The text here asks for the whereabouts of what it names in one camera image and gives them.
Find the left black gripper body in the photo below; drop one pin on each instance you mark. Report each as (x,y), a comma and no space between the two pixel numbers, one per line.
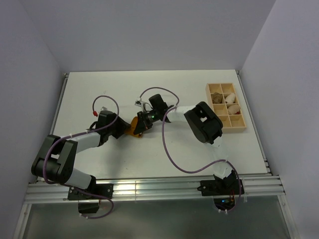
(112,129)

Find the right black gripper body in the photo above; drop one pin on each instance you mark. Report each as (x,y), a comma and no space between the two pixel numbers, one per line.
(153,117)

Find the mustard striped sock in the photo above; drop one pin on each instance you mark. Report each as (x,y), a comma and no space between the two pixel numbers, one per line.
(132,128)

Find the brown sock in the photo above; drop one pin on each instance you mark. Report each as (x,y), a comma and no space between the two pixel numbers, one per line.
(217,98)

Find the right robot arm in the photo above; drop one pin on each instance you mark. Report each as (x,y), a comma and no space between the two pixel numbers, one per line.
(204,124)

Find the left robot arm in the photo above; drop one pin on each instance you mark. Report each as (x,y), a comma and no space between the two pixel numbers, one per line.
(56,157)

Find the wooden compartment box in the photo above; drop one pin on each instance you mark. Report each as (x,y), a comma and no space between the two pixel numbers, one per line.
(231,123)

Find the upper rolled cream sock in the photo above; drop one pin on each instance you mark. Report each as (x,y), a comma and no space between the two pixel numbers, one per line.
(230,98)

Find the rolled cream sock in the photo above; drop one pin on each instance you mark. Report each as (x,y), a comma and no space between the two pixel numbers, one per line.
(230,98)
(234,109)

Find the lower rolled cream sock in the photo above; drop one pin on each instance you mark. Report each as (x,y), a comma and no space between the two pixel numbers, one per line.
(234,109)

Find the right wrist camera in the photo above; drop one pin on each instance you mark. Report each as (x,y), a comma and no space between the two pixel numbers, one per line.
(140,103)

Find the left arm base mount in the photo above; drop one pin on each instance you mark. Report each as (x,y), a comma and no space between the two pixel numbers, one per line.
(89,200)

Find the aluminium frame rail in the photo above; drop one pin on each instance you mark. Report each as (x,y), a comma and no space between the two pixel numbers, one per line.
(178,188)

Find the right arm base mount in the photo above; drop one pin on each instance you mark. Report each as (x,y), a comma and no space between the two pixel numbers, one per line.
(223,194)

